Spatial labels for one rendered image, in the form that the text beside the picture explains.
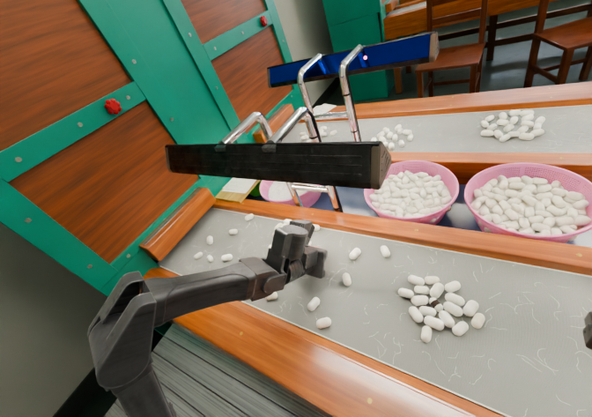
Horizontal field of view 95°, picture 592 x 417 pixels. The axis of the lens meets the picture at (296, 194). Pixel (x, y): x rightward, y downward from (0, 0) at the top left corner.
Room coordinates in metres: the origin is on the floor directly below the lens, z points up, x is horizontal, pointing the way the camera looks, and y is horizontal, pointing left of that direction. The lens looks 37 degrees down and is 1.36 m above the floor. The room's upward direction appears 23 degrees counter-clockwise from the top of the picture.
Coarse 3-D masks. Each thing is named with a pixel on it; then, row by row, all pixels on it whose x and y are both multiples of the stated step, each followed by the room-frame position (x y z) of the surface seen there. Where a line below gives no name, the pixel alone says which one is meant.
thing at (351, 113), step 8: (360, 48) 0.91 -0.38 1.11; (320, 56) 1.02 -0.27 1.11; (352, 56) 0.86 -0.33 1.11; (312, 64) 0.97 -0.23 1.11; (344, 64) 0.82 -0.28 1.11; (304, 72) 0.92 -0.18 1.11; (344, 72) 0.81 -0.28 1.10; (344, 80) 0.80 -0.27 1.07; (304, 88) 0.91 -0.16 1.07; (344, 88) 0.80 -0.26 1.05; (304, 96) 0.91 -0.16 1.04; (344, 96) 0.81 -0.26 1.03; (304, 104) 0.92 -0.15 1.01; (352, 104) 0.80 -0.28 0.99; (312, 112) 0.91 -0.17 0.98; (336, 112) 0.85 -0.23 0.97; (344, 112) 0.83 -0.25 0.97; (352, 112) 0.80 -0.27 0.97; (352, 120) 0.80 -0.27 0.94; (352, 128) 0.80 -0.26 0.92; (352, 136) 0.81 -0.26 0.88
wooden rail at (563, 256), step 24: (264, 216) 0.77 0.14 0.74; (288, 216) 0.70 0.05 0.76; (312, 216) 0.65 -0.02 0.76; (336, 216) 0.61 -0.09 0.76; (360, 216) 0.56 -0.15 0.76; (408, 240) 0.43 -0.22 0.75; (432, 240) 0.40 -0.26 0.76; (456, 240) 0.37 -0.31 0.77; (480, 240) 0.34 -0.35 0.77; (504, 240) 0.32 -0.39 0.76; (528, 240) 0.30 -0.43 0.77; (552, 264) 0.24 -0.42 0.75; (576, 264) 0.22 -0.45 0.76
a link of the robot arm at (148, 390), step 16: (112, 320) 0.29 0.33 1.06; (96, 336) 0.27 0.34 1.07; (96, 352) 0.24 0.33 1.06; (128, 384) 0.22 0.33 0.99; (144, 384) 0.23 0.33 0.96; (128, 400) 0.22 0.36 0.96; (144, 400) 0.22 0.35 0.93; (160, 400) 0.23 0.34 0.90; (128, 416) 0.22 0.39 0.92; (144, 416) 0.21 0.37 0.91; (160, 416) 0.22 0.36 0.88; (176, 416) 0.23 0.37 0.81
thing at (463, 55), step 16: (432, 0) 2.35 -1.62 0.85; (448, 0) 2.26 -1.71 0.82; (432, 16) 2.35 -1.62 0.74; (448, 16) 2.26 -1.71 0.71; (464, 16) 2.18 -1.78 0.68; (480, 16) 2.09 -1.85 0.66; (480, 32) 2.08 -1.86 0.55; (448, 48) 2.25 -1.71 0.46; (464, 48) 2.11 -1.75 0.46; (480, 48) 1.99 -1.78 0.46; (432, 64) 2.08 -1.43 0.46; (448, 64) 1.95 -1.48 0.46; (464, 64) 1.85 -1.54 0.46; (480, 64) 2.07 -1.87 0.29; (432, 80) 2.35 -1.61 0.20; (448, 80) 2.26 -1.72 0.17; (464, 80) 2.16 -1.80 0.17; (480, 80) 2.07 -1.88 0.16; (432, 96) 2.35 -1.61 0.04
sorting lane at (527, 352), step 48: (192, 240) 0.82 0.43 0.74; (240, 240) 0.71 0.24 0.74; (336, 240) 0.54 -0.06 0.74; (384, 240) 0.47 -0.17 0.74; (288, 288) 0.45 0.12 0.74; (336, 288) 0.39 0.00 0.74; (384, 288) 0.34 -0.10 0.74; (480, 288) 0.26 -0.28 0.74; (528, 288) 0.22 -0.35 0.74; (576, 288) 0.19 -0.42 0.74; (336, 336) 0.29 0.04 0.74; (384, 336) 0.25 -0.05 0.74; (432, 336) 0.21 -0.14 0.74; (480, 336) 0.18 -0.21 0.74; (528, 336) 0.15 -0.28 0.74; (576, 336) 0.13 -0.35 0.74; (432, 384) 0.14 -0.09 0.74; (480, 384) 0.12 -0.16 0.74; (528, 384) 0.09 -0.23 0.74; (576, 384) 0.07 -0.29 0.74
